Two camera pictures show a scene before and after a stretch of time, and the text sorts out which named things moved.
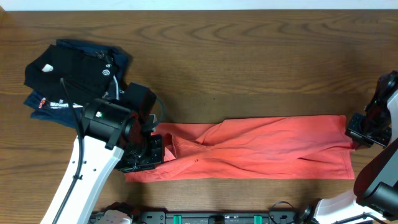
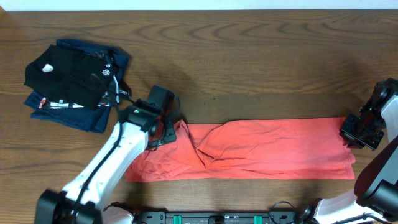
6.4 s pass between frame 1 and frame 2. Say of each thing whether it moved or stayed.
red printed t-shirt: stayed
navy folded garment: stayed
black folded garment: stayed
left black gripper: moved
